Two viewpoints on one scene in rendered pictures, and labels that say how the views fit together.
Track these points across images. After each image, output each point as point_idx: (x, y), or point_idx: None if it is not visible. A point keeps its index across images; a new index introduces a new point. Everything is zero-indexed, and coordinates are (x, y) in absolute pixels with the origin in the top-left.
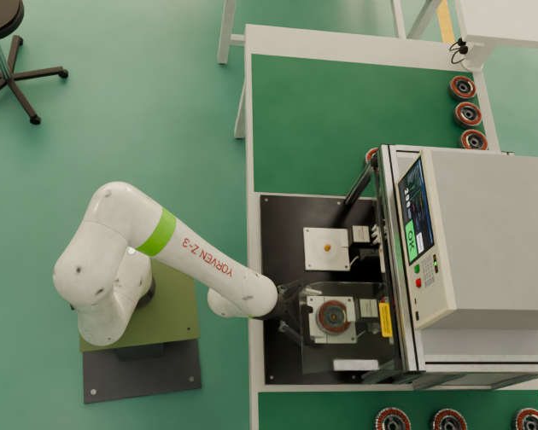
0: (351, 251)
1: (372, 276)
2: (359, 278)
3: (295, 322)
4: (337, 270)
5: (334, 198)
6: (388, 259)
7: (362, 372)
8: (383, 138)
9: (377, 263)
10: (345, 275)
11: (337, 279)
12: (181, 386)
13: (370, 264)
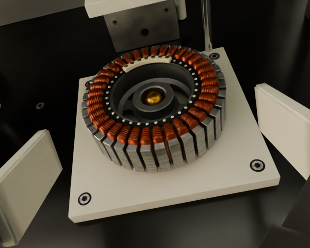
0: None
1: (28, 55)
2: (27, 79)
3: (306, 223)
4: None
5: None
6: None
7: (306, 28)
8: None
9: None
10: (11, 111)
11: (19, 128)
12: None
13: None
